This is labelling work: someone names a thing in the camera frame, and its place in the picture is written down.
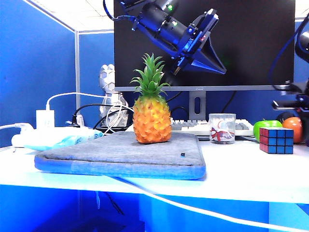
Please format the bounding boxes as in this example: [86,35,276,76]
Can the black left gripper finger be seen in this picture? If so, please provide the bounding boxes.
[184,61,226,74]
[192,35,228,73]

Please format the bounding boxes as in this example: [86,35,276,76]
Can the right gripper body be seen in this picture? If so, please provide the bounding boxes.
[272,80,309,115]

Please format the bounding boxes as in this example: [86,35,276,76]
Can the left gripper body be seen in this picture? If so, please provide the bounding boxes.
[169,14,211,74]

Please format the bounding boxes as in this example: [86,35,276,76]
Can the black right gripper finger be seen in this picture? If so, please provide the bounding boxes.
[300,113,309,147]

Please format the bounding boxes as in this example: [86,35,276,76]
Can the Rubik's cube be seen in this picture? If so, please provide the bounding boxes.
[259,127,295,155]

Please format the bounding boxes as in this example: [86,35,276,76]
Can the orange fruit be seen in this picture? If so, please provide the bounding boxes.
[281,116,303,144]

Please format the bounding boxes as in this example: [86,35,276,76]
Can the black round object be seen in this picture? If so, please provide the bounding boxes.
[276,112,294,123]

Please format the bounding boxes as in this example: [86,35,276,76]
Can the green apple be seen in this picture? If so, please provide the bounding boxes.
[253,118,283,142]

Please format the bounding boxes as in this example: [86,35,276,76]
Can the black computer monitor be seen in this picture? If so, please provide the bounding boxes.
[113,0,296,121]

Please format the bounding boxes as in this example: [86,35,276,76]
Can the white grey keyboard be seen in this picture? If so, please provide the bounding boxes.
[170,117,257,137]

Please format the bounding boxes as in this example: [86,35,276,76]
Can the glass cup with print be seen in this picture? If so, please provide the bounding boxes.
[208,113,237,145]

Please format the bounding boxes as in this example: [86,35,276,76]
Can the orange plastic pineapple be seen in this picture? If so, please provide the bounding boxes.
[130,53,173,145]

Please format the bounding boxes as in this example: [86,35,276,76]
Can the silver figurine statue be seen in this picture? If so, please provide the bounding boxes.
[98,64,130,128]

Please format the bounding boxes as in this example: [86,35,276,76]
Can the grey felt laptop sleeve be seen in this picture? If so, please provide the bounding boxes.
[34,131,207,181]

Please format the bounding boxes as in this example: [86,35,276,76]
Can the light blue wet wipes pack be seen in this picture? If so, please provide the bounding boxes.
[24,129,105,151]

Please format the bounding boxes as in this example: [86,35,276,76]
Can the white power adapter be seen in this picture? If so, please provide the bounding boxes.
[36,110,56,129]

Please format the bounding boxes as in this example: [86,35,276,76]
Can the white power strip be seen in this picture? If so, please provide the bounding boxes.
[11,122,107,147]

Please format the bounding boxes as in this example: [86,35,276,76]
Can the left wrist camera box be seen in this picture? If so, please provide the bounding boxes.
[199,9,219,33]

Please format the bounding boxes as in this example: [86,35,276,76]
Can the black monitor cable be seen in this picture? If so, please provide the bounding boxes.
[221,90,238,115]
[166,90,192,119]

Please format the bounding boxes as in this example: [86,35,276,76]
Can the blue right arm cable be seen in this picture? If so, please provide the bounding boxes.
[268,22,302,87]

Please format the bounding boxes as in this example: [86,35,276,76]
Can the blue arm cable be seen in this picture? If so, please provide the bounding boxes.
[268,22,302,87]
[103,0,139,32]

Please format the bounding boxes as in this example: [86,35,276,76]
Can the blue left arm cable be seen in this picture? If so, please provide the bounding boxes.
[103,0,139,32]

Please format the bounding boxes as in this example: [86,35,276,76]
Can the grey partition frame post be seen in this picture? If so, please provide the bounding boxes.
[74,29,81,123]

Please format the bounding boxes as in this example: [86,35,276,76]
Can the black plug with cable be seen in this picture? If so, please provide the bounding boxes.
[66,103,129,129]

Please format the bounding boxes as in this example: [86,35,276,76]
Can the long white cable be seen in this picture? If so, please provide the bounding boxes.
[106,174,309,231]

